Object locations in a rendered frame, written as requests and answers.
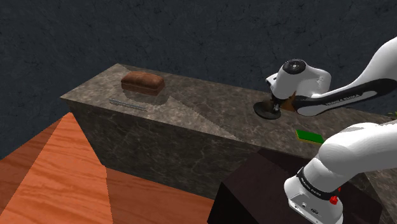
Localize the black round plate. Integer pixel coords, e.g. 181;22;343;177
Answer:
253;101;282;120

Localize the green and yellow sponge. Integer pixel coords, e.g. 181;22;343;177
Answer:
295;129;326;145

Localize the dark robot stand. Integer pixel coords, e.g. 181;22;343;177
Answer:
207;148;383;224

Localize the brown bread loaf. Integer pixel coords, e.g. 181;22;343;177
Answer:
120;71;166;97

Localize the grey metal knife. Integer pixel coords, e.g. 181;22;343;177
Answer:
108;98;148;112

